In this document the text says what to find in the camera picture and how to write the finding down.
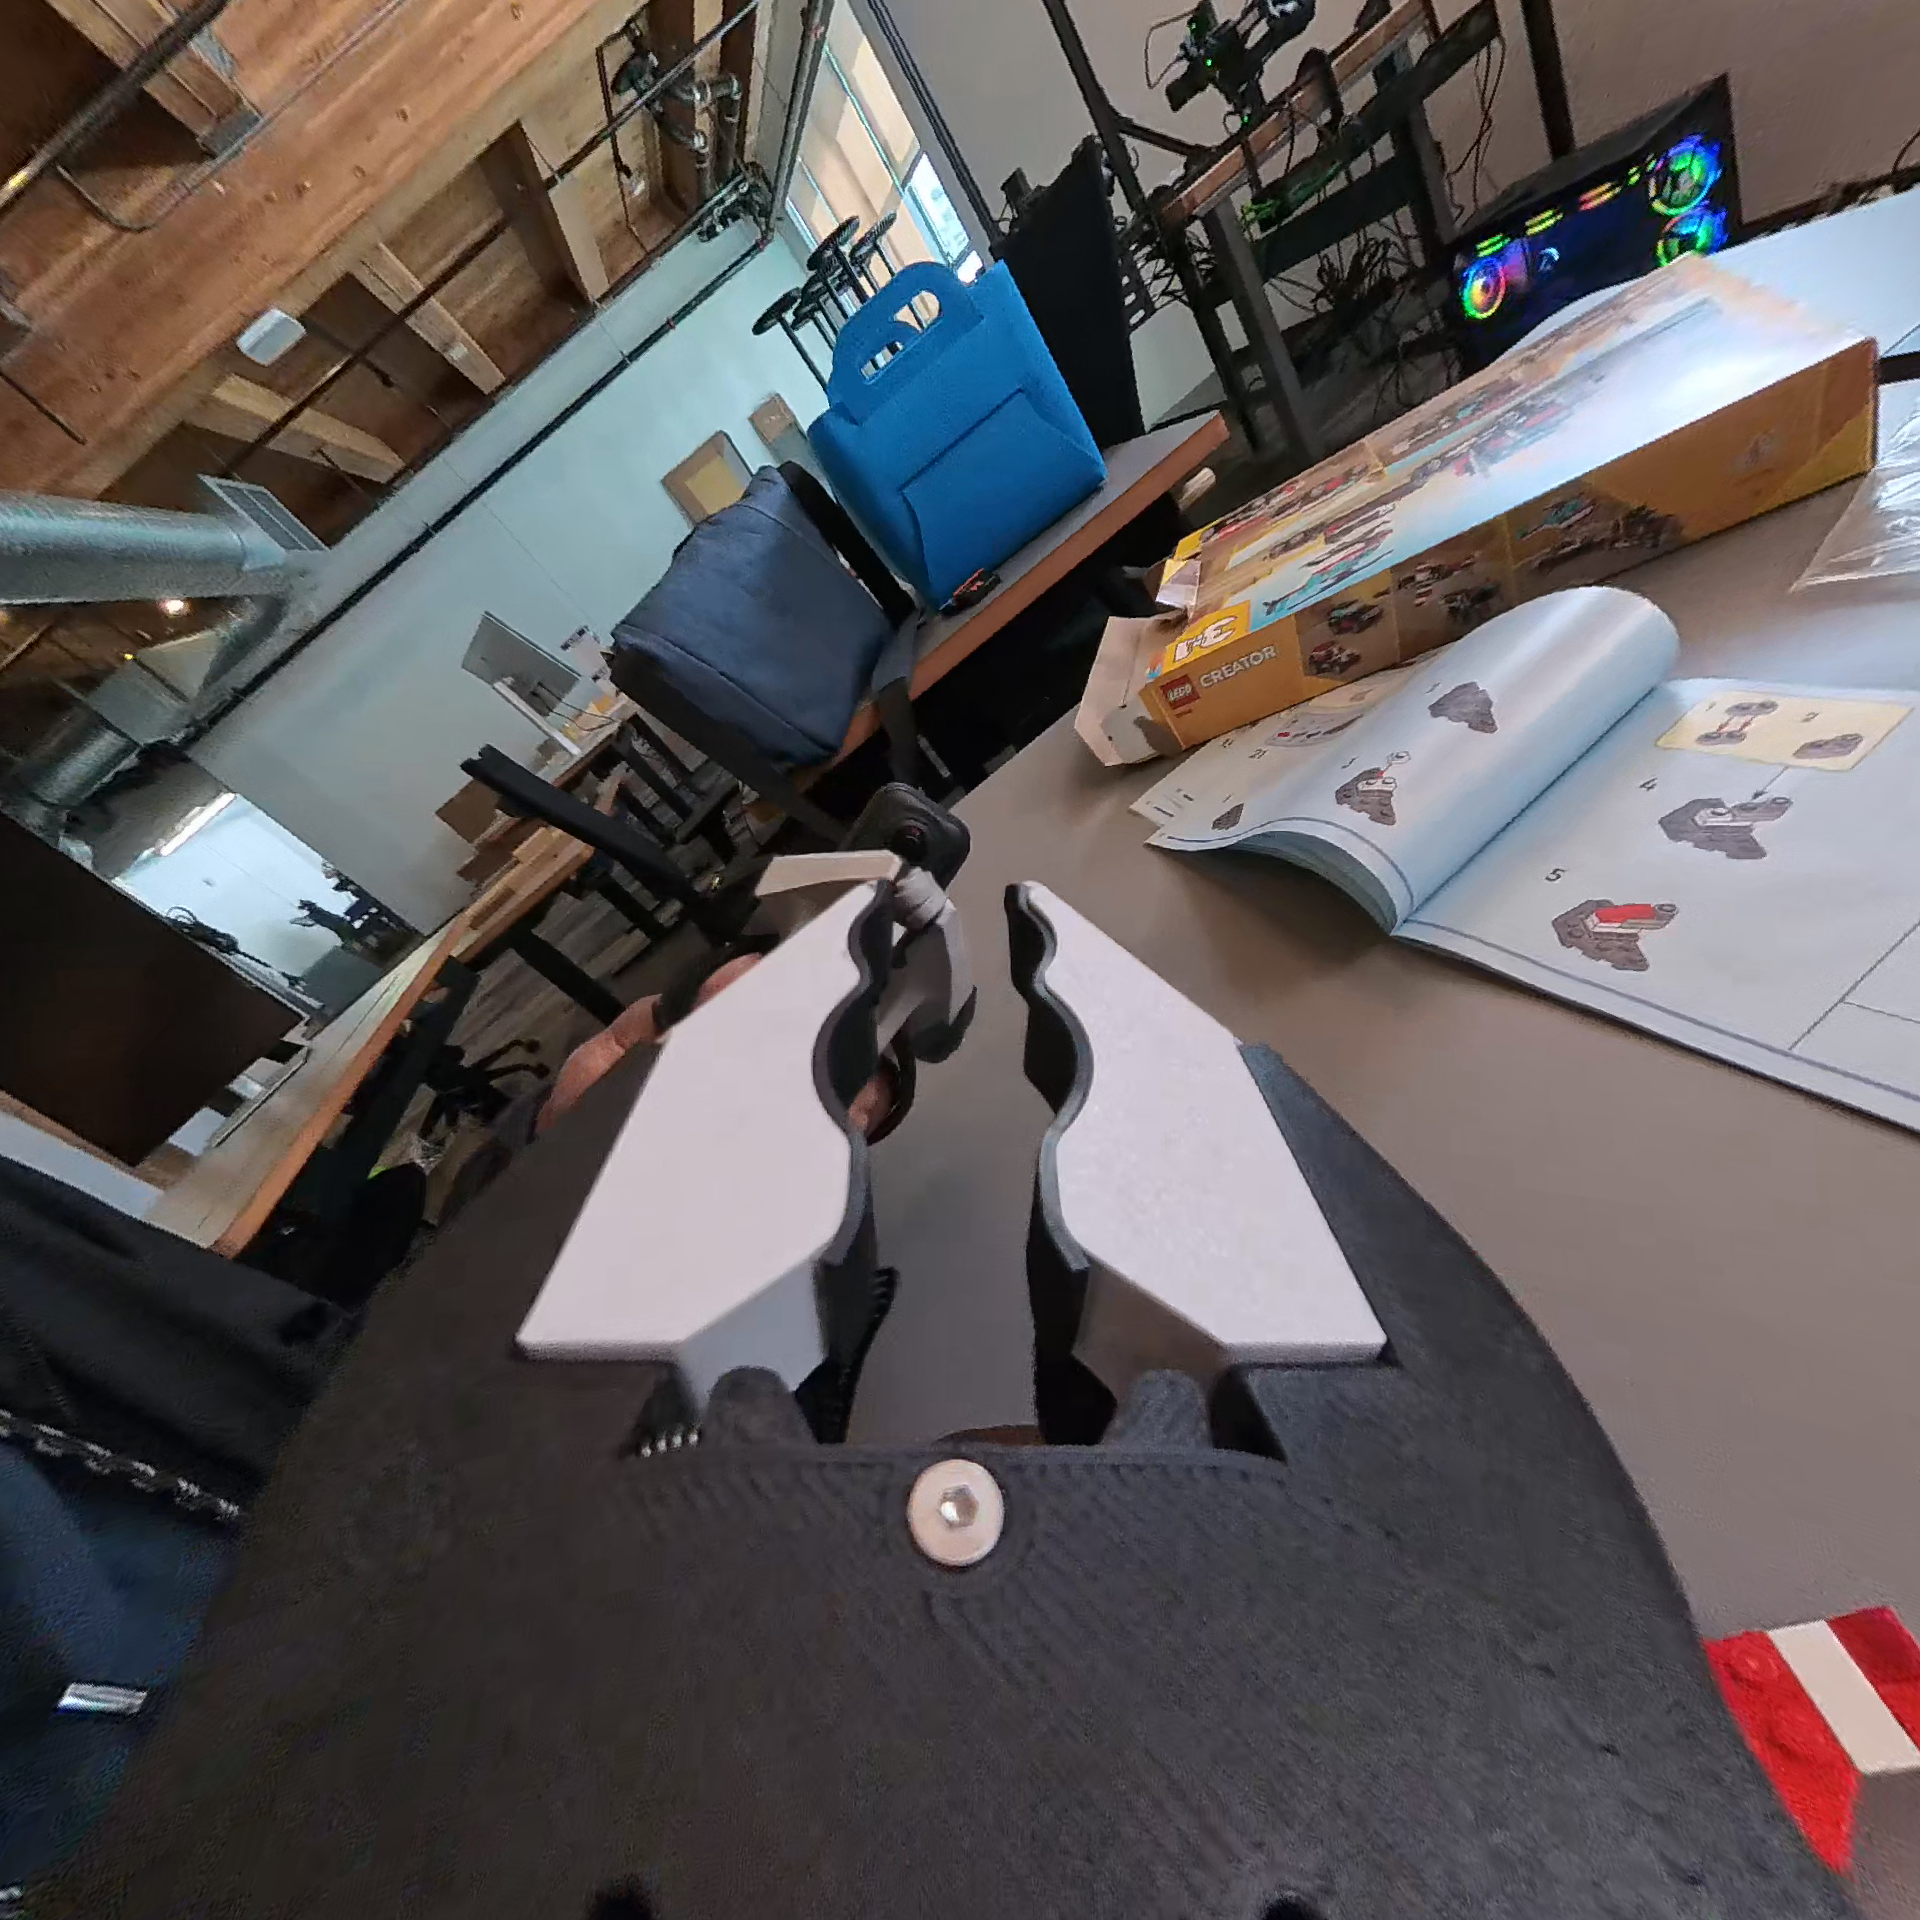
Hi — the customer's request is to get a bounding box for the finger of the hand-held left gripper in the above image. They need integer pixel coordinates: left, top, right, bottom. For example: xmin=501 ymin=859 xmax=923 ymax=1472
xmin=749 ymin=849 xmax=907 ymax=905
xmin=869 ymin=894 xmax=977 ymax=1056

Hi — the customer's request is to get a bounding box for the person's left hand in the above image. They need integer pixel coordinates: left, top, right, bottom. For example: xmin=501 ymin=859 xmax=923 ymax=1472
xmin=539 ymin=958 xmax=771 ymax=1134

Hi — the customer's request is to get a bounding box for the clear plastic bag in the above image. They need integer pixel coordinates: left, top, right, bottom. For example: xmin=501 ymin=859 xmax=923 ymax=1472
xmin=1793 ymin=426 xmax=1920 ymax=598

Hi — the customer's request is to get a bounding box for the person's black jacket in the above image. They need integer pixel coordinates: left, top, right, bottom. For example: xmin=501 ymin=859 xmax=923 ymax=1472
xmin=0 ymin=1153 xmax=364 ymax=1502

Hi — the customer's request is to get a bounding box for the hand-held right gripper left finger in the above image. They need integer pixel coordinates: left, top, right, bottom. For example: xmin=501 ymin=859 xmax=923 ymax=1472
xmin=516 ymin=877 xmax=901 ymax=1441

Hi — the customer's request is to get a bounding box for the equipment workbench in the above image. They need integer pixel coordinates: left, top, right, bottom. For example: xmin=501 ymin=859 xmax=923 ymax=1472
xmin=1150 ymin=0 xmax=1504 ymax=426

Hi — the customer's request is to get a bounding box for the white computer monitor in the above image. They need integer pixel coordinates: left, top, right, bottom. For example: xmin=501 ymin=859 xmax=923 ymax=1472
xmin=459 ymin=610 xmax=587 ymax=724

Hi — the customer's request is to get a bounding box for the person's navy hoodie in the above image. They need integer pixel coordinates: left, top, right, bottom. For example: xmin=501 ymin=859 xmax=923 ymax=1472
xmin=0 ymin=1435 xmax=226 ymax=1849

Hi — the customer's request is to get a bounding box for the black camera rig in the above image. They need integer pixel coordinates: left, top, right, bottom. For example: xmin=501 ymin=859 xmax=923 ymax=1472
xmin=1144 ymin=0 xmax=1323 ymax=110

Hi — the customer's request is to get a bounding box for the yellow toy set box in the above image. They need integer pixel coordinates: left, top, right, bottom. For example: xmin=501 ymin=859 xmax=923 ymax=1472
xmin=1077 ymin=257 xmax=1879 ymax=770

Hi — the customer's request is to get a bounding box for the wooden top desk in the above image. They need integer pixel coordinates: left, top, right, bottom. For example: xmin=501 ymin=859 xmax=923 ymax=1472
xmin=141 ymin=913 xmax=482 ymax=1261

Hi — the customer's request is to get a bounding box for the navy fabric bag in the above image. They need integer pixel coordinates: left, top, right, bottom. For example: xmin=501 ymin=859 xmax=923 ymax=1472
xmin=611 ymin=466 xmax=901 ymax=776

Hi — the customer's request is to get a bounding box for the black white drawstring cord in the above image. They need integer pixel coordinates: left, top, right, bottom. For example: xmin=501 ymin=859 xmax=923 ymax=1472
xmin=0 ymin=1408 xmax=255 ymax=1522

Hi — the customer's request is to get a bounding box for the silver ventilation duct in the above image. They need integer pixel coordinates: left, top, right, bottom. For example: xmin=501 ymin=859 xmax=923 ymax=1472
xmin=0 ymin=473 xmax=325 ymax=599

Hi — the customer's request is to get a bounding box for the toy building instruction booklet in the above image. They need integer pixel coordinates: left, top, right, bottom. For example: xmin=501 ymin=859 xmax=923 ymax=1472
xmin=1135 ymin=584 xmax=1920 ymax=1134

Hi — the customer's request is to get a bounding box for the red white toy plane model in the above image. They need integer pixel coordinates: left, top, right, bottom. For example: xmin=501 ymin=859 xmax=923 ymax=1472
xmin=1704 ymin=1599 xmax=1920 ymax=1879

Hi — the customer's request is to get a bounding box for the bright blue felt bag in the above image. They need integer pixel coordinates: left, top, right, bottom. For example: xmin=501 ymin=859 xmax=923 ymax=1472
xmin=811 ymin=267 xmax=1110 ymax=610

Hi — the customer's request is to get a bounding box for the wood-edged office desk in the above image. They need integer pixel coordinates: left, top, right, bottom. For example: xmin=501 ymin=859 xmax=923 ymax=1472
xmin=844 ymin=412 xmax=1235 ymax=780

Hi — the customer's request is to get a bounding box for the grey work desk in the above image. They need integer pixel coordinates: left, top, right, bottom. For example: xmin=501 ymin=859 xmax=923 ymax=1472
xmin=887 ymin=183 xmax=1920 ymax=1920

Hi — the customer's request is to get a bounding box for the large dark screen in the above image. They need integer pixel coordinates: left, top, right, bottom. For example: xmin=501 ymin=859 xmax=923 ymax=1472
xmin=0 ymin=808 xmax=313 ymax=1171

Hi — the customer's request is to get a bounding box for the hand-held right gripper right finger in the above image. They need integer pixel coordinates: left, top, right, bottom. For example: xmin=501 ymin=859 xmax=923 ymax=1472
xmin=1002 ymin=877 xmax=1390 ymax=1441

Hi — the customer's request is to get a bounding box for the rainbow-lit computer tower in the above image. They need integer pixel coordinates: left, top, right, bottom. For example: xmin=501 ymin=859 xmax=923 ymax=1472
xmin=1449 ymin=75 xmax=1745 ymax=368

